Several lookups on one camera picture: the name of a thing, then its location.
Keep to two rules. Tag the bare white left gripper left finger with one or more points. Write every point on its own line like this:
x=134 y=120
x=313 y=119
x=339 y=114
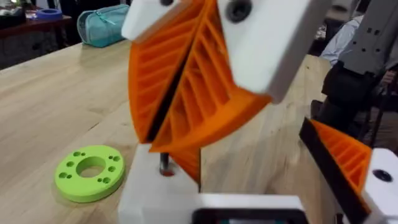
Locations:
x=155 y=196

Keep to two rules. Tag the finger of the white orange right gripper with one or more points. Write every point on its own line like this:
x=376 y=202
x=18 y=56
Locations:
x=264 y=49

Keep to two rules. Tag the white orange left gripper right finger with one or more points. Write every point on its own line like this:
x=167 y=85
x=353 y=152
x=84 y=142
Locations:
x=377 y=193

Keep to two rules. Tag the green disc with holes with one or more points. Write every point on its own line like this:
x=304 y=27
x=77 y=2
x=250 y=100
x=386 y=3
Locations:
x=68 y=186

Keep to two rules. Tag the person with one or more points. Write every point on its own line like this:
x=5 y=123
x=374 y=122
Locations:
x=367 y=40

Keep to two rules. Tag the teal soft zip bag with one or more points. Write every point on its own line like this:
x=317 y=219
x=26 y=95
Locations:
x=102 y=28

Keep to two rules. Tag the blue tape roll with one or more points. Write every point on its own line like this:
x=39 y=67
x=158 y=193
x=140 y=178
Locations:
x=49 y=14

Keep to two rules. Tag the dark wooden side table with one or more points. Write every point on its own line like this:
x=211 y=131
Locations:
x=31 y=25

